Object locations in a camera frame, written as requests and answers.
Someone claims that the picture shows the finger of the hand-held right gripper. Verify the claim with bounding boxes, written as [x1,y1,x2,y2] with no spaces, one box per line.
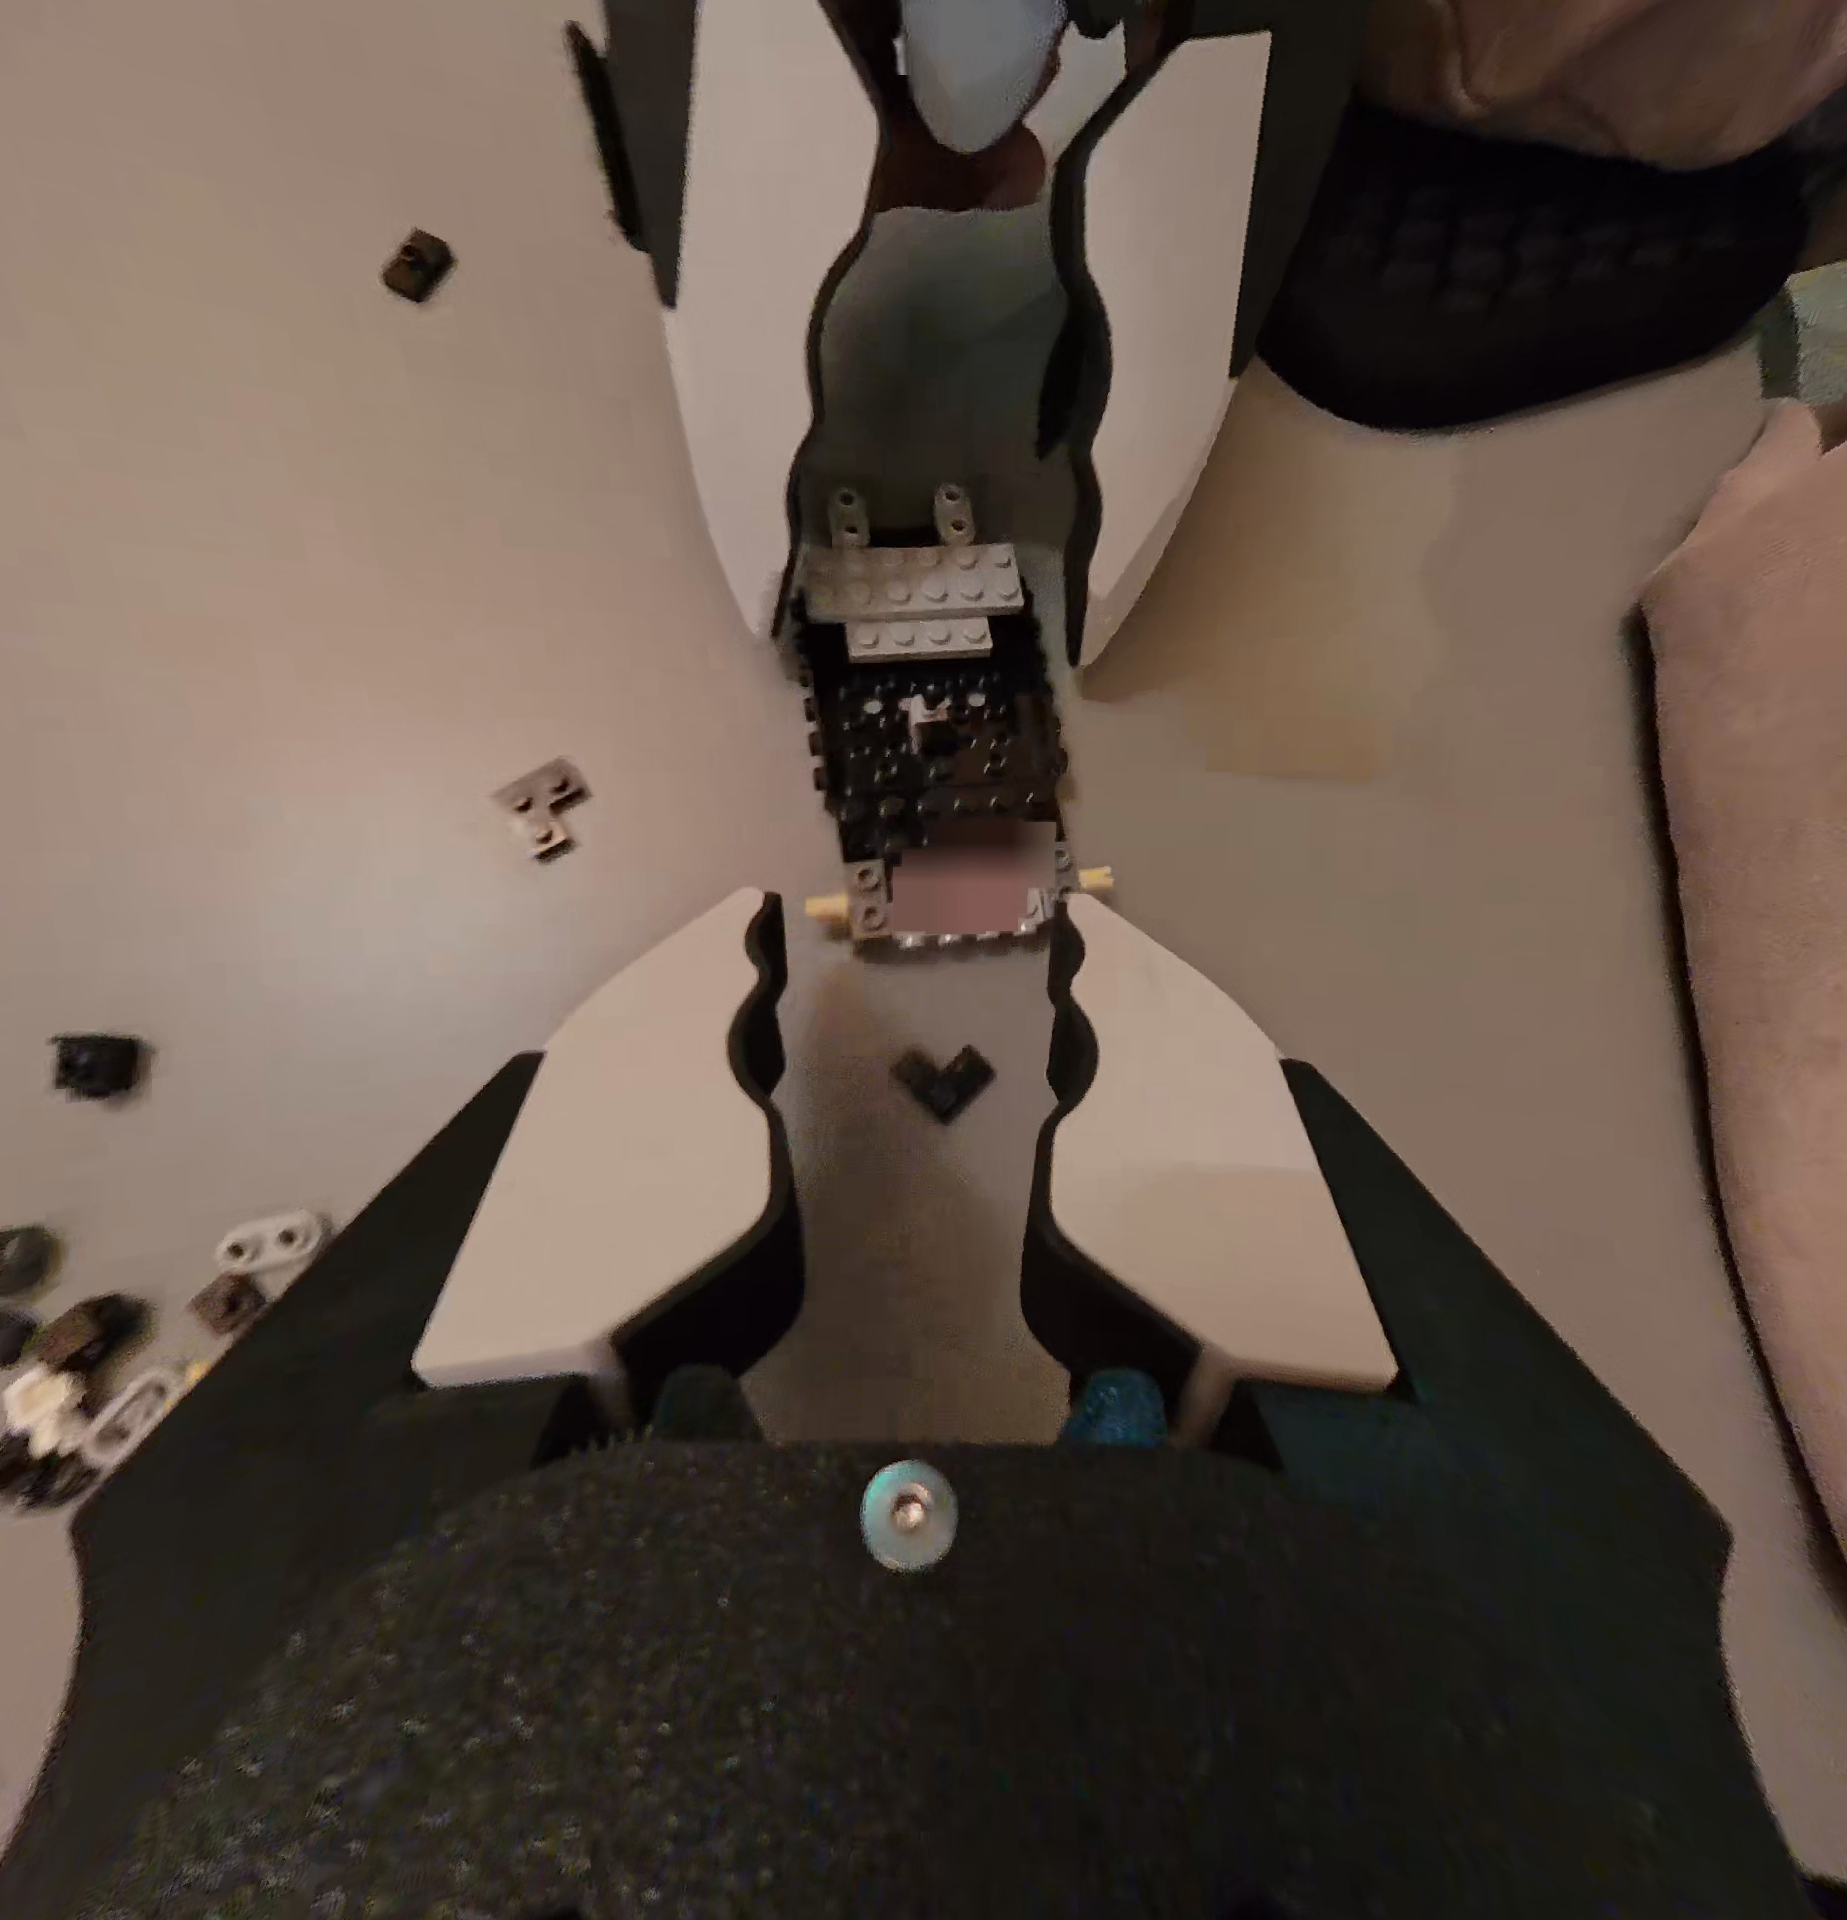
[1038,18,1277,673]
[665,0,890,644]

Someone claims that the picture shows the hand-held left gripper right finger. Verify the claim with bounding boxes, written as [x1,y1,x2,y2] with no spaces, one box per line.
[1022,903,1406,1440]

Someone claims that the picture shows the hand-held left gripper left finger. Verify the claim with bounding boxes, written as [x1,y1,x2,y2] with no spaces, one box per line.
[413,887,807,1390]

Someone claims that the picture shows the black corner plate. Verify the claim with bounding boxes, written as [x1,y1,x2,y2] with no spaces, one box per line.
[890,1040,1001,1130]

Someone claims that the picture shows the grey axle brick assembly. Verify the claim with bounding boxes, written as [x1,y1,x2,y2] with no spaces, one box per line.
[797,852,1119,959]

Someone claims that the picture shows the black brick chassis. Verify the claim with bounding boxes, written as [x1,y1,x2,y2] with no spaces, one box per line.
[777,479,1077,903]

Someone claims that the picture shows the person's right forearm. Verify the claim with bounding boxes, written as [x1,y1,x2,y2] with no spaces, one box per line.
[1363,0,1847,172]

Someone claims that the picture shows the single black brick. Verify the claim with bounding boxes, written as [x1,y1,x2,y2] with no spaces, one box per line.
[380,223,459,315]

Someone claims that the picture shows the scattered small brick pieces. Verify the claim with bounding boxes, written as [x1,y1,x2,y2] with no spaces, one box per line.
[0,1028,335,1520]

